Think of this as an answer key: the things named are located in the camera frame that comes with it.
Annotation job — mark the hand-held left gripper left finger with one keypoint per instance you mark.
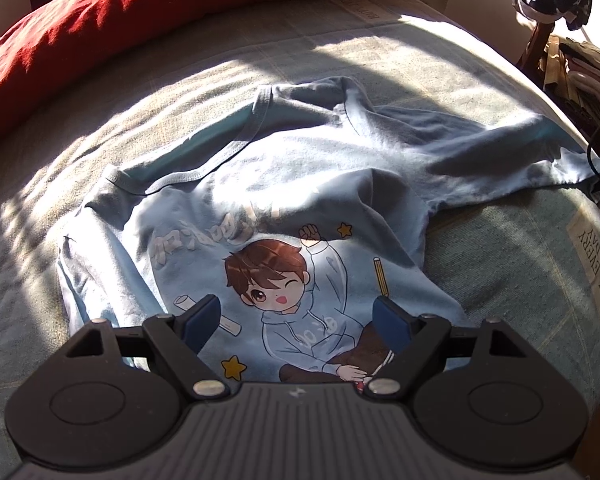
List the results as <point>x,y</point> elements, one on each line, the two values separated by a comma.
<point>200,322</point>

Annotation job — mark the green plaid bed sheet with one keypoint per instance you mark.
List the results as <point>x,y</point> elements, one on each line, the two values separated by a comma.
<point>505,270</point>

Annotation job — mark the red quilt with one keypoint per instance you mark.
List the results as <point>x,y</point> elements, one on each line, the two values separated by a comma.
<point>105,20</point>

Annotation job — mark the light blue cartoon t-shirt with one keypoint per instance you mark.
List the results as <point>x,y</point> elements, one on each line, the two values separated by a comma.
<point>190,210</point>

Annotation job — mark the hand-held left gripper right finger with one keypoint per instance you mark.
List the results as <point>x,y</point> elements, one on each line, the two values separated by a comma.
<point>391,324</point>

